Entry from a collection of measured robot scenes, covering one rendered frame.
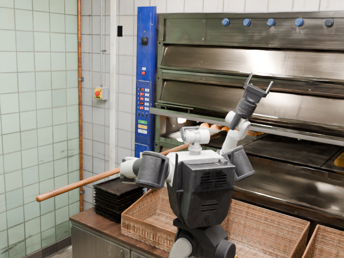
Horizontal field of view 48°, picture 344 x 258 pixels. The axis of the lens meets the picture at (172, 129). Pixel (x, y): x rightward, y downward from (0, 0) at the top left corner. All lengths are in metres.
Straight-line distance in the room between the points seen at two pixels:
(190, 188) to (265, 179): 1.10
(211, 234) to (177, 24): 1.59
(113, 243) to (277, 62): 1.63
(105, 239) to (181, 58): 1.40
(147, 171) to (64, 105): 1.90
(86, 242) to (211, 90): 1.45
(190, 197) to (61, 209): 2.20
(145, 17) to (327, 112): 1.46
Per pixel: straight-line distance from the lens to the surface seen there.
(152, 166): 1.66
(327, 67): 2.40
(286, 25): 2.49
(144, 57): 2.96
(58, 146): 3.47
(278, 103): 2.50
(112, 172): 2.12
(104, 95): 3.25
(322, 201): 2.54
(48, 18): 3.31
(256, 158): 2.61
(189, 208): 1.64
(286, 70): 2.45
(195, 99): 2.75
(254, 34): 2.56
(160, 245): 2.60
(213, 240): 1.79
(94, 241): 2.95
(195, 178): 1.58
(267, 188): 2.62
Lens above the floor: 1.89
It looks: 12 degrees down
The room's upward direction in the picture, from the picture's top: 2 degrees clockwise
